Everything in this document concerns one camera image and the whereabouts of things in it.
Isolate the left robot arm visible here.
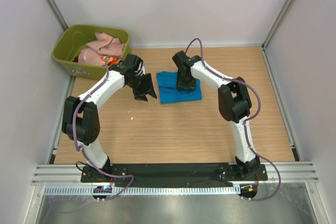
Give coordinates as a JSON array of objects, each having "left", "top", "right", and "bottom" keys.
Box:
[{"left": 61, "top": 54, "right": 157, "bottom": 179}]

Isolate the white slotted cable duct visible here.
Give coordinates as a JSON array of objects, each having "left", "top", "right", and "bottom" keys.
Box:
[{"left": 44, "top": 184, "right": 240, "bottom": 196}]

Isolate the olive green plastic bin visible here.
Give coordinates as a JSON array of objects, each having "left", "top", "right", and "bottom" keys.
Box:
[{"left": 52, "top": 24, "right": 130, "bottom": 80}]

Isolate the right aluminium corner post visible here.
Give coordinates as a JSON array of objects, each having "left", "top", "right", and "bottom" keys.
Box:
[{"left": 262, "top": 0, "right": 295, "bottom": 50}]

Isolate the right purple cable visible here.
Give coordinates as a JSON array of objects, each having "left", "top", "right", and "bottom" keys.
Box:
[{"left": 184, "top": 38, "right": 282, "bottom": 204}]

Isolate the blue t shirt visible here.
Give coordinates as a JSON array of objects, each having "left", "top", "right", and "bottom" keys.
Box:
[{"left": 156, "top": 71, "right": 202, "bottom": 104}]

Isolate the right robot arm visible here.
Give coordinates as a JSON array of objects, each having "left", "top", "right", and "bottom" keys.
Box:
[{"left": 156, "top": 51, "right": 260, "bottom": 178}]

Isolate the pink folded shirt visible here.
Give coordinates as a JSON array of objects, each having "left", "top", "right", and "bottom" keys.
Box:
[{"left": 78, "top": 33, "right": 125, "bottom": 66}]

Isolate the red orange patterned garment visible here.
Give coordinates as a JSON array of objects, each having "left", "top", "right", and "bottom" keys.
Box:
[{"left": 100, "top": 56, "right": 122, "bottom": 66}]

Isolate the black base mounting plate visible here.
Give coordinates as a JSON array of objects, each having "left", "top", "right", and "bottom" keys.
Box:
[{"left": 80, "top": 162, "right": 268, "bottom": 188}]

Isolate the purple cable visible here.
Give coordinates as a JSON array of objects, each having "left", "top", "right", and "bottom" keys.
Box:
[
  {"left": 184, "top": 38, "right": 282, "bottom": 204},
  {"left": 49, "top": 56, "right": 134, "bottom": 214}
]

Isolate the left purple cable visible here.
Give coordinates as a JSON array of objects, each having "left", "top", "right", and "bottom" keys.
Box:
[{"left": 49, "top": 56, "right": 134, "bottom": 214}]

